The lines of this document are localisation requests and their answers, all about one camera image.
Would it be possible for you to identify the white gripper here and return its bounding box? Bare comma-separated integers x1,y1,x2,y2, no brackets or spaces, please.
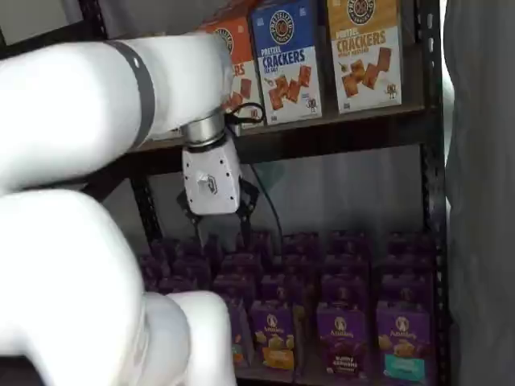
175,139,261,247

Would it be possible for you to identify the purple box with brown patch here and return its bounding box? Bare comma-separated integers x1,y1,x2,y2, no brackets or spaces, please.
315,303,370,383

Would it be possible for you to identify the purple snack box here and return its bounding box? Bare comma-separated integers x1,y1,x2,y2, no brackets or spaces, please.
259,274,307,307
220,252,263,278
212,273,258,307
328,230,369,257
320,275,369,313
387,232,435,257
323,253,369,279
269,253,319,278
281,232,321,257
150,240,183,263
383,252,435,277
171,258,213,287
381,273,435,313

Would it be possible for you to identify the purple box with teal patch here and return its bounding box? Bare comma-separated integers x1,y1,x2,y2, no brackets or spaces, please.
376,307,438,384
225,299,253,368

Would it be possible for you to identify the purple box with yellow patch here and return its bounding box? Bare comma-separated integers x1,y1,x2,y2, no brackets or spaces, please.
249,300,299,374

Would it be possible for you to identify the orange pretzel crackers box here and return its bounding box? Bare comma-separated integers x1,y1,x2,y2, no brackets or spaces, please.
216,0,255,22
199,16,266,130

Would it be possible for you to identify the blue pretzel crackers box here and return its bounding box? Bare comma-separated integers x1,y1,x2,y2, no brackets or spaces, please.
249,0,324,127

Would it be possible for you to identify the yellow pretzel crackers box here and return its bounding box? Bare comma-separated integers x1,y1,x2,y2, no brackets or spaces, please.
326,0,404,115

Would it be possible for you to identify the black metal shelf unit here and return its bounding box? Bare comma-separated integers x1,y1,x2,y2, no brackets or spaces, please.
0,0,452,386

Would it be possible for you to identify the grey fabric curtain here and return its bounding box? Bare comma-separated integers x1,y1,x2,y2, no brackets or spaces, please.
441,0,515,386

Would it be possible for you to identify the thin dark hanging cable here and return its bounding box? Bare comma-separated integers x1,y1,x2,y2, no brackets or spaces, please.
249,160,283,242

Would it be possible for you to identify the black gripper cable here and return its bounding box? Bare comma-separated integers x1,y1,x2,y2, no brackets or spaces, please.
224,101,266,130

